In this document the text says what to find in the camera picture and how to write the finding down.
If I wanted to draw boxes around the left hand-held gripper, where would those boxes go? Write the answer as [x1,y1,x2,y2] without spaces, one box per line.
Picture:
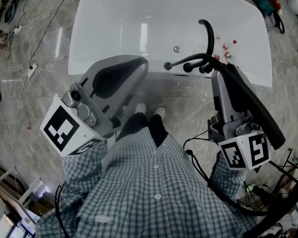
[39,55,149,158]

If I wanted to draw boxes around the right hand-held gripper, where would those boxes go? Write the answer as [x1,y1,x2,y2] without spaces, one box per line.
[207,64,272,171]

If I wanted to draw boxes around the black shower hose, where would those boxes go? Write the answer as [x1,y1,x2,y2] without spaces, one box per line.
[163,53,216,71]

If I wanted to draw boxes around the person's right forearm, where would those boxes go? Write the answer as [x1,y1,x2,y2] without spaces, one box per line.
[210,152,246,203]

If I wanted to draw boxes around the person's left forearm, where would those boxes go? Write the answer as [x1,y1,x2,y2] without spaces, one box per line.
[61,140,109,198]

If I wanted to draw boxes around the white bathtub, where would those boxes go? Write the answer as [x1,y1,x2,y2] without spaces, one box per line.
[68,0,274,89]

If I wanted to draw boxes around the person's black trousers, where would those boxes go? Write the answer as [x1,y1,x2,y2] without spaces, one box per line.
[115,112,169,148]

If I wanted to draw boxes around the person's right shoe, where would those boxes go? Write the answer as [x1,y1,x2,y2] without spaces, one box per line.
[153,107,166,119]

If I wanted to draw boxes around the pile of clear plastic bottles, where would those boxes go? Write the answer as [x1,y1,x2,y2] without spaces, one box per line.
[213,35,238,65]

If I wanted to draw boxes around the black curved faucet spout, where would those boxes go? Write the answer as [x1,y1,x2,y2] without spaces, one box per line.
[183,19,216,73]

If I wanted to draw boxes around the person's checked shirt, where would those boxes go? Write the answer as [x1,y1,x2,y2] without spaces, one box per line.
[36,126,260,238]

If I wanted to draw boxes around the green and red machine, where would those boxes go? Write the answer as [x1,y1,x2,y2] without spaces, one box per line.
[252,0,281,16]

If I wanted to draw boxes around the black metal rack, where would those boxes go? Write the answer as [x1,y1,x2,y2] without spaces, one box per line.
[238,147,298,238]

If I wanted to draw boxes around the thick black gripper cable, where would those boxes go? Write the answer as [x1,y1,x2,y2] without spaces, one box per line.
[185,149,266,217]

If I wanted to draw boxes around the black floor cable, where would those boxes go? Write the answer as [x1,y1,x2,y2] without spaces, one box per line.
[28,0,77,65]

